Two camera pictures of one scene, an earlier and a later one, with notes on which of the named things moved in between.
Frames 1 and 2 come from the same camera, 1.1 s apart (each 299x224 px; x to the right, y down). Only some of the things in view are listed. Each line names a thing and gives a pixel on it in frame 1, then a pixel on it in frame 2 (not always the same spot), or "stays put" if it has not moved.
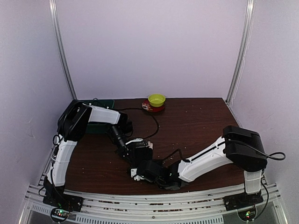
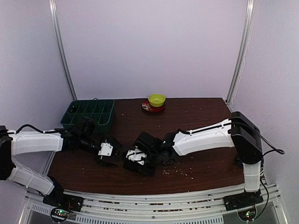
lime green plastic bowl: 156,100 stays put
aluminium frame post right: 249,16 stays put
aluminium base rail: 193,207 stays put
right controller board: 247,214 stays put
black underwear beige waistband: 145,153 → 148,168
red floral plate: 146,106 stays put
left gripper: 124,150 → 103,163
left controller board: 59,215 stays put
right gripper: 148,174 → 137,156
